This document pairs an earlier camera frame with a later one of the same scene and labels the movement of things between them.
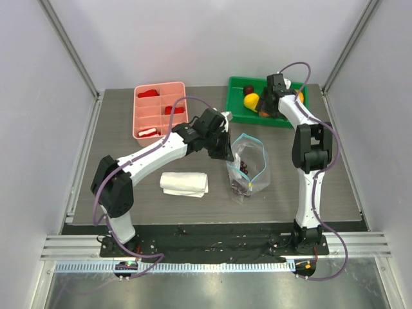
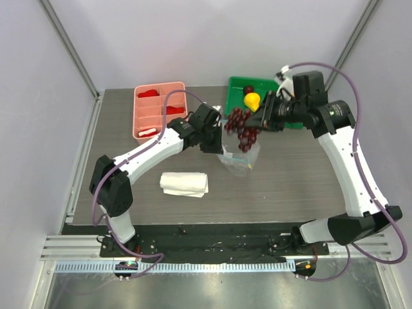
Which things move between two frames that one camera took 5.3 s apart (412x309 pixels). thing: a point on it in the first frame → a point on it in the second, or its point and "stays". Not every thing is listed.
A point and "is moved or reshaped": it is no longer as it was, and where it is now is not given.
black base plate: (213, 241) stays
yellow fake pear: (250, 101) stays
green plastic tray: (237, 112) stays
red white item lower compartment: (149, 132) stays
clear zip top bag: (248, 172) is moved or reshaped
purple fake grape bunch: (241, 186) → (234, 123)
